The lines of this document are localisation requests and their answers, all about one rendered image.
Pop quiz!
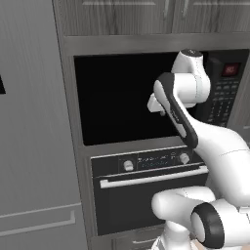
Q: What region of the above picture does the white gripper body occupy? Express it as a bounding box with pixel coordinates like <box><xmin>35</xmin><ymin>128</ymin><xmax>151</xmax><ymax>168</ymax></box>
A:
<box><xmin>146</xmin><ymin>92</ymin><xmax>167</xmax><ymax>114</ymax></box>

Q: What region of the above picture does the black microwave door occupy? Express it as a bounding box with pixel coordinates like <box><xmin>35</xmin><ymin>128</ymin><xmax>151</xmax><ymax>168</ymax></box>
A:
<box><xmin>73</xmin><ymin>52</ymin><xmax>184</xmax><ymax>146</ymax></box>

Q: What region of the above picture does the black microwave oven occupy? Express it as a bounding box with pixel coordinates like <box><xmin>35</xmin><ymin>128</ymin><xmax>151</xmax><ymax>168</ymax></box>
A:
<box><xmin>73</xmin><ymin>49</ymin><xmax>250</xmax><ymax>146</ymax></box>

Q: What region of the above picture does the white oven knob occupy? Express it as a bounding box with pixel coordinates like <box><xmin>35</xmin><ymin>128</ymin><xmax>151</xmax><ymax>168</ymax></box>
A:
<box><xmin>179</xmin><ymin>152</ymin><xmax>191</xmax><ymax>165</ymax></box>
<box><xmin>123</xmin><ymin>159</ymin><xmax>135</xmax><ymax>173</ymax></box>

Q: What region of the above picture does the grey wooden cupboard door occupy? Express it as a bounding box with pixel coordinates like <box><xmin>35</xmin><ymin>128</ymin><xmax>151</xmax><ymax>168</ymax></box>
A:
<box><xmin>173</xmin><ymin>0</ymin><xmax>250</xmax><ymax>34</ymax></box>
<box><xmin>53</xmin><ymin>0</ymin><xmax>174</xmax><ymax>36</ymax></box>

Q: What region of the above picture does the black oven door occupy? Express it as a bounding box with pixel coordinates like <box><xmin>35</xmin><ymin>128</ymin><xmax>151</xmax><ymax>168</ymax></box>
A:
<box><xmin>92</xmin><ymin>164</ymin><xmax>210</xmax><ymax>237</ymax></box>

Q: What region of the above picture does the black built-in oven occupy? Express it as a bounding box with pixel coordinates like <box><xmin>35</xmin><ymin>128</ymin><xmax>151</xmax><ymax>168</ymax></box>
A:
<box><xmin>90</xmin><ymin>145</ymin><xmax>210</xmax><ymax>237</ymax></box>

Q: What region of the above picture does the grey fridge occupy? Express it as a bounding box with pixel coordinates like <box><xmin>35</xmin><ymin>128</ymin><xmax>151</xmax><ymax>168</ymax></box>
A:
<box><xmin>0</xmin><ymin>0</ymin><xmax>90</xmax><ymax>250</ymax></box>

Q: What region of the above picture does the grey drawer front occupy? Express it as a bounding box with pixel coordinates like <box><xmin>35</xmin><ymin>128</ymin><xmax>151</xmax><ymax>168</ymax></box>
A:
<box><xmin>111</xmin><ymin>224</ymin><xmax>170</xmax><ymax>250</ymax></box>

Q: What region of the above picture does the silver oven door handle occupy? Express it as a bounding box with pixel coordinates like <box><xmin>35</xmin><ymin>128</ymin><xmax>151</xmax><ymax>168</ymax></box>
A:
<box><xmin>99</xmin><ymin>165</ymin><xmax>210</xmax><ymax>189</ymax></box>

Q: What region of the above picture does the silver cupboard door handle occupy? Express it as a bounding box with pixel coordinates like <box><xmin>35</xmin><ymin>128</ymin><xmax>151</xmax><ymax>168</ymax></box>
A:
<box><xmin>163</xmin><ymin>0</ymin><xmax>171</xmax><ymax>20</ymax></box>
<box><xmin>182</xmin><ymin>0</ymin><xmax>190</xmax><ymax>19</ymax></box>

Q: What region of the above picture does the silver drawer handle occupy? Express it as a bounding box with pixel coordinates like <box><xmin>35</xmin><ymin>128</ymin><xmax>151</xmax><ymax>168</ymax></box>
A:
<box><xmin>131</xmin><ymin>237</ymin><xmax>160</xmax><ymax>246</ymax></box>

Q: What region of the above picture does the grey fridge drawer handle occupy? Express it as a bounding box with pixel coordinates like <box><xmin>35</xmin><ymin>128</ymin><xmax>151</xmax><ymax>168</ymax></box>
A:
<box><xmin>0</xmin><ymin>210</ymin><xmax>77</xmax><ymax>237</ymax></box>

